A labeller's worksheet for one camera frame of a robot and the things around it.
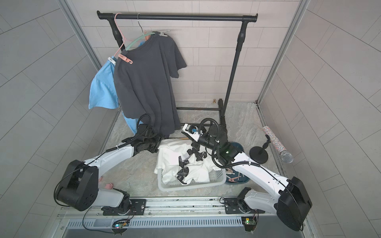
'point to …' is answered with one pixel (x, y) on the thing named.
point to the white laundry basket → (175, 185)
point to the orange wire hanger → (184, 138)
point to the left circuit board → (120, 226)
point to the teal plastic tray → (232, 177)
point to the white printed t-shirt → (167, 163)
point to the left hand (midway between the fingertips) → (168, 138)
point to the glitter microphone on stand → (259, 154)
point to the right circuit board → (250, 223)
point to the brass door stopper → (214, 101)
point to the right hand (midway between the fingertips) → (184, 130)
